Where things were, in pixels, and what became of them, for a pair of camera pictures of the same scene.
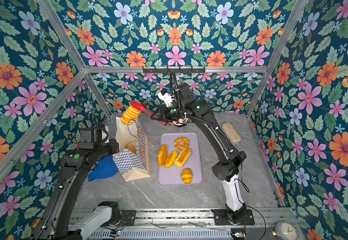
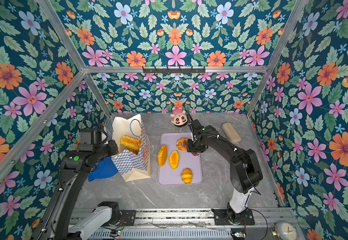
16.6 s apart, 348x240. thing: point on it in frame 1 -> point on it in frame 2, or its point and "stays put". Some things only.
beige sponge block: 231,132 stays put
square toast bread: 182,157 -> 133,144
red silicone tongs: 139,106 -> 185,145
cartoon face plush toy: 180,121 stays put
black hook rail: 173,70 stays put
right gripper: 163,113 -> 190,148
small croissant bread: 187,175 stays put
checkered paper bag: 134,159 stays put
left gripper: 115,146 stays put
